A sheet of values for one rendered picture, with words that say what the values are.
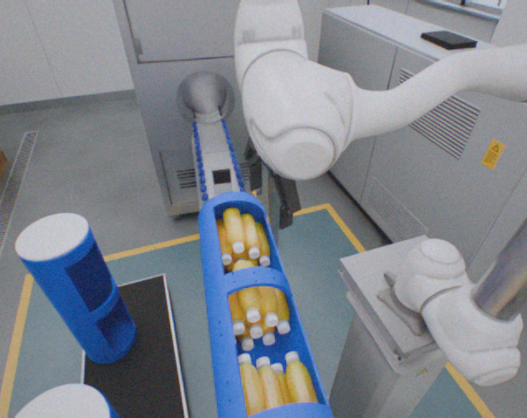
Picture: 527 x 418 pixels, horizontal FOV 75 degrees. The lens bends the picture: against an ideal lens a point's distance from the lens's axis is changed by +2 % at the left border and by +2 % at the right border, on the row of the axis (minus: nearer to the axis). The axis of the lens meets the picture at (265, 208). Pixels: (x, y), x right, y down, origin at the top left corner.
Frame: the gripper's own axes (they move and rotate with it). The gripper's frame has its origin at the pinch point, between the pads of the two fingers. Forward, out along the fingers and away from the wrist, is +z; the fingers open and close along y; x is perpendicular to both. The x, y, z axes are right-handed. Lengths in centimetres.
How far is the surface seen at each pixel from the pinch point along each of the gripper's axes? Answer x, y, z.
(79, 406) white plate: -61, -1, 50
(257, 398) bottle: -18, 24, 41
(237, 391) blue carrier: -22.0, 22.0, 33.8
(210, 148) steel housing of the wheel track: 28, -127, 81
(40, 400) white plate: -70, -8, 50
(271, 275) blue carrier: 1.9, -3.0, 37.2
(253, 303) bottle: -7.0, 1.3, 39.3
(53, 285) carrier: -70, -64, 73
